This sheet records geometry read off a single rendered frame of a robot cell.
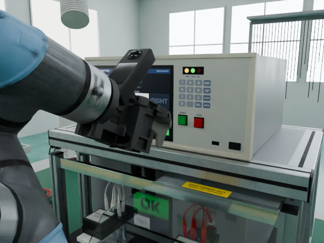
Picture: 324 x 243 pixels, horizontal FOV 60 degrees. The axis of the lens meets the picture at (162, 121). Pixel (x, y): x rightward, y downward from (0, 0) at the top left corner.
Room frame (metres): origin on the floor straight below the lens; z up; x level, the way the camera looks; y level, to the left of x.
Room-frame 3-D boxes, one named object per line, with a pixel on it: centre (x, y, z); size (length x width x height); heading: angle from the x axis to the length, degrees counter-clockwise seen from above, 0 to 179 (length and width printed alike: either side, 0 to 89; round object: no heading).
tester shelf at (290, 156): (0.80, -0.07, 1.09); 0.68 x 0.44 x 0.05; 58
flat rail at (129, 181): (0.62, 0.04, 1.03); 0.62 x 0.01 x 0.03; 58
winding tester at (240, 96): (0.80, -0.09, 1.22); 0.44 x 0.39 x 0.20; 58
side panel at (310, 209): (0.70, -0.39, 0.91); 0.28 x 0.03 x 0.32; 148
